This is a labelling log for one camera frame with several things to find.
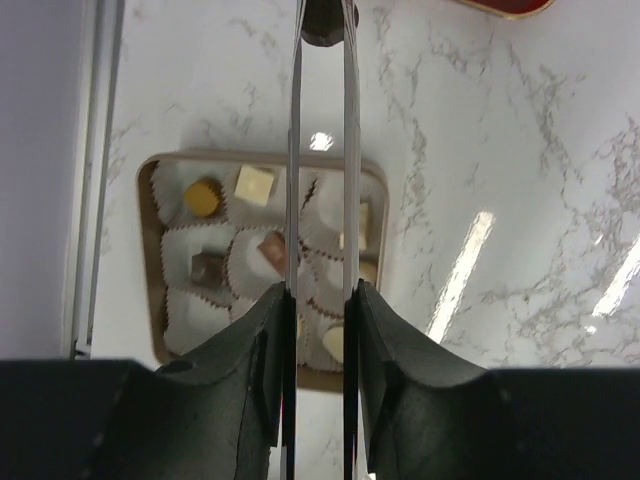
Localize dark round chocolate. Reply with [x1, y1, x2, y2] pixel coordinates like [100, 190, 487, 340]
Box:
[301, 0, 359, 48]

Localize red chocolate tray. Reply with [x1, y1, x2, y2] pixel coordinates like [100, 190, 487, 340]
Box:
[457, 0, 554, 20]

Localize gold chocolate box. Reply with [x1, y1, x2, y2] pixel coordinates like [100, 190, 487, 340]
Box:
[135, 147, 391, 394]

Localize dark square chocolate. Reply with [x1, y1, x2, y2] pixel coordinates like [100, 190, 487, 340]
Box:
[190, 251, 224, 289]

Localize metal tongs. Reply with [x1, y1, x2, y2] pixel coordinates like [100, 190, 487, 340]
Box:
[280, 1, 361, 479]

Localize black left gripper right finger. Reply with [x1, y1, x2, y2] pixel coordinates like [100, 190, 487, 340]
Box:
[356, 282, 639, 479]

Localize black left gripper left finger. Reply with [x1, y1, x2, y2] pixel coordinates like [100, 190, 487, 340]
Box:
[1, 283, 285, 479]

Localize cream square chocolate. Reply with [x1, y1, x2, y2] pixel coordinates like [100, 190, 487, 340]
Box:
[234, 165, 275, 207]
[358, 202, 370, 251]

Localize left aluminium frame post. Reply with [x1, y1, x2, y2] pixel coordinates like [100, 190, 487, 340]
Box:
[61, 1, 125, 359]

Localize cream oval chocolate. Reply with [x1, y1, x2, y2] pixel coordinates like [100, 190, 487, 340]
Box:
[322, 325, 344, 364]

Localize brown square chocolate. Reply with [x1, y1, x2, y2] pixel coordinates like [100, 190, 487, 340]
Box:
[257, 231, 287, 277]

